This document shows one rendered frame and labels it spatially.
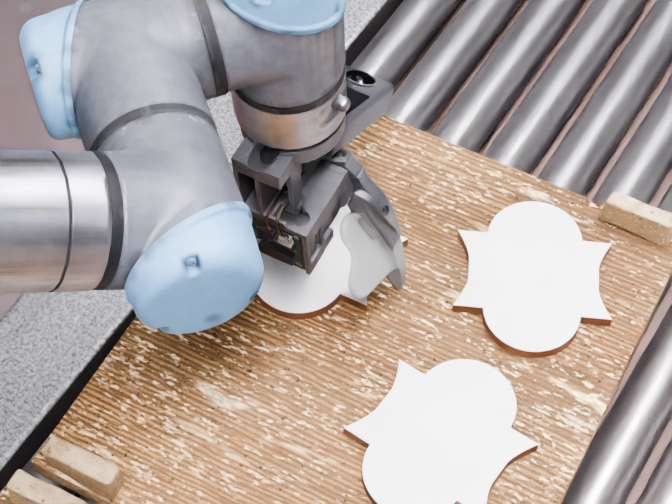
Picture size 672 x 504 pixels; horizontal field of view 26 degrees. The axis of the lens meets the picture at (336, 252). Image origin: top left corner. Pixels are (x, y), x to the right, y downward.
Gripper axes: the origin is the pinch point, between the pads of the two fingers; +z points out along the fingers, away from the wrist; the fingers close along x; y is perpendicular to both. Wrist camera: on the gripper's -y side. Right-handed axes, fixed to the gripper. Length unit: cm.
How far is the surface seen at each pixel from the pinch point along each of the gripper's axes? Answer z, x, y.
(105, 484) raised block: -3.4, -2.8, 25.8
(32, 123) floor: 98, -87, -51
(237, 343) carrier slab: 0.1, -1.4, 10.6
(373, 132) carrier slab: 1.5, -1.7, -12.6
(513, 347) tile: -0.3, 17.4, 1.6
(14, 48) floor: 98, -99, -63
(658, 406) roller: 2.7, 28.7, -0.3
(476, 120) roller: 3.9, 4.9, -19.2
